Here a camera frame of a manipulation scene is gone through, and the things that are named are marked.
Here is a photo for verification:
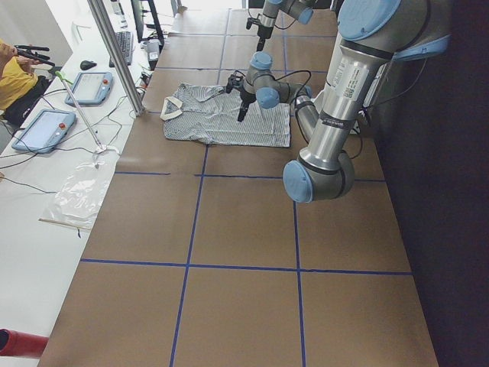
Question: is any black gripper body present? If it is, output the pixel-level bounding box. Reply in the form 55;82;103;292
256;26;271;51
238;93;253;122

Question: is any striped polo shirt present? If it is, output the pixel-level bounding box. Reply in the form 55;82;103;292
160;83;290;148

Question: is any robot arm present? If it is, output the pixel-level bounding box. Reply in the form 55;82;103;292
246;0;316;51
226;1;453;203

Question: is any black keyboard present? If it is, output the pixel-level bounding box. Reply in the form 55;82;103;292
115;31;134;66

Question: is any far teach pendant tablet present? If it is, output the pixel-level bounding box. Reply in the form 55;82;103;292
71;71;114;106

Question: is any teach pendant tablet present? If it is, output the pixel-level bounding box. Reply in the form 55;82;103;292
11;109;76;154
71;71;114;106

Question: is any black computer mouse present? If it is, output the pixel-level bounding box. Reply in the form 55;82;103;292
79;60;97;71

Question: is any brown paper table cover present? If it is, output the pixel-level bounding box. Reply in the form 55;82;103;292
40;6;437;366

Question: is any metal reacher grabber tool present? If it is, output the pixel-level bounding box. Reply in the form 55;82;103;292
55;71;121;161

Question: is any clear plastic bag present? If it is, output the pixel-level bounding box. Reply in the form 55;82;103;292
39;158;115;230

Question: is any near teach pendant tablet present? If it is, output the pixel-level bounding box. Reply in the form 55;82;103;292
11;109;76;154

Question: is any black handheld controller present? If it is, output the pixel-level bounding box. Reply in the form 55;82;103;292
15;45;56;67

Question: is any person in yellow shirt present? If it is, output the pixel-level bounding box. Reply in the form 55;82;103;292
0;41;50;127

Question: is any red cylinder object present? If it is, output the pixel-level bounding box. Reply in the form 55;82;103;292
1;329;49;359

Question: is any aluminium frame post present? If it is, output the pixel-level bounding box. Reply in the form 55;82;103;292
88;0;144;116

